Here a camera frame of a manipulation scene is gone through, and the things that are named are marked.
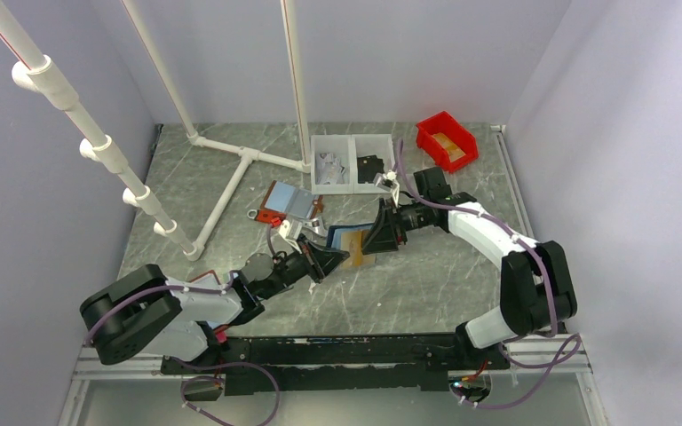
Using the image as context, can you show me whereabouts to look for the gold cards in bin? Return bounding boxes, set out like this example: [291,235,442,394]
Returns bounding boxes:
[433,132,465,163]

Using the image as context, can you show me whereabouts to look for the white pvc pipe frame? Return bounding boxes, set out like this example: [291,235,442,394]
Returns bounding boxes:
[0,1,310,261]

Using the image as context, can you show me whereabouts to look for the red plastic bin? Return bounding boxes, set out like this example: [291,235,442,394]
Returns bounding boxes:
[416,111,479,174]

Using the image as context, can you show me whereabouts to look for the red open card holder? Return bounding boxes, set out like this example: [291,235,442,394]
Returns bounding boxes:
[189,270,242,329]

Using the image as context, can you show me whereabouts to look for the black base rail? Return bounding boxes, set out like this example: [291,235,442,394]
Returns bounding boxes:
[161,332,509,396]

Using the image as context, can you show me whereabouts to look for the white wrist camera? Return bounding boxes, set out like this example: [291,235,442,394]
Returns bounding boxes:
[374,170,400,200]
[278,217,309,241]

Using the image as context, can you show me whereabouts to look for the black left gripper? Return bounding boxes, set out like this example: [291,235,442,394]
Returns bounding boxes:
[261,233,350,300]

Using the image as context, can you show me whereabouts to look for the navy blue card holder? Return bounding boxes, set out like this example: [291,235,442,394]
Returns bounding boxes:
[325,223,377,267]

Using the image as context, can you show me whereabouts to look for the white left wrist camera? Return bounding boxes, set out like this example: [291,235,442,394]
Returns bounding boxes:
[278,217,309,241]

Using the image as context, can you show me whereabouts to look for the orange handled adjustable wrench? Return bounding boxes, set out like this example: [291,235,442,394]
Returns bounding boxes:
[247,209,328,238]

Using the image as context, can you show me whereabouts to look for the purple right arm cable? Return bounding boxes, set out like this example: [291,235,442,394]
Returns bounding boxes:
[393,138,583,412]

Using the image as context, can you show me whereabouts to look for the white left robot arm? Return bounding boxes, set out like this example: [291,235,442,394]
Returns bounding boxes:
[79,235,349,373]

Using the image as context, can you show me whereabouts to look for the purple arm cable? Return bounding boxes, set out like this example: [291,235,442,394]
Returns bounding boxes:
[393,138,583,412]
[83,220,283,426]

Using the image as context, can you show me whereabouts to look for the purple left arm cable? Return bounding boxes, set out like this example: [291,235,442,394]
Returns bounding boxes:
[83,220,283,426]

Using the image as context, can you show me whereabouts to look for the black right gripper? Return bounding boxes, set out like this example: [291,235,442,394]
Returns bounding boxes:
[361,198,430,255]

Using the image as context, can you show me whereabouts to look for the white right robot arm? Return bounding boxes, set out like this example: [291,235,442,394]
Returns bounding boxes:
[361,167,578,368]

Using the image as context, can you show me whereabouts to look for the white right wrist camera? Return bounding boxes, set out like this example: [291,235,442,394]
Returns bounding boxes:
[374,170,400,200]

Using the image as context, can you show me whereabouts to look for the white bin with black cards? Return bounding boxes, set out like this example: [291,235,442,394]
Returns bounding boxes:
[352,134,393,194]

